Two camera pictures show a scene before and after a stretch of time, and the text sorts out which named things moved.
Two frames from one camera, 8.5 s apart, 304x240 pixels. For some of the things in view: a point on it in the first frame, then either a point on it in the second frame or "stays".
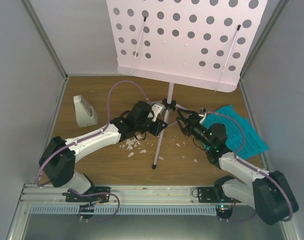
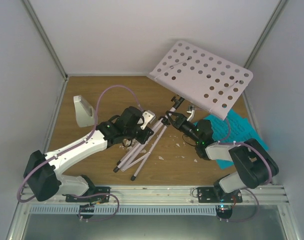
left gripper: x=156 y=130 → x=142 y=138
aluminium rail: x=35 y=194 stays
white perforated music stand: x=199 y=43 → x=211 y=81
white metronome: x=86 y=115 stays
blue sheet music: x=243 y=140 stays
